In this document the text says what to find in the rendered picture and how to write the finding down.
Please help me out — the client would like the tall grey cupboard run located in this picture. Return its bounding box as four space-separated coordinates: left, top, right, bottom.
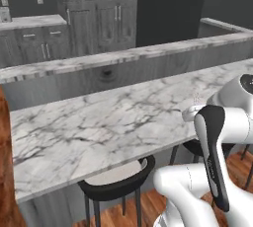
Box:
57 0 138 57

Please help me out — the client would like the small grey appliance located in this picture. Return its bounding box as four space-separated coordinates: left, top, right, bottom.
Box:
0 6 13 24

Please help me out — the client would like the grey base cupboard run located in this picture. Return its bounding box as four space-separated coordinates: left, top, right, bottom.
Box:
0 23 72 69

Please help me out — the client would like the grey wooden kitchen island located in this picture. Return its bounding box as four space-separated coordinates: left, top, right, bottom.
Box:
0 17 253 227

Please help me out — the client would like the black stool with white cushion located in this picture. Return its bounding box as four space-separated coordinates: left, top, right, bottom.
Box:
76 154 157 227
169 138 253 191

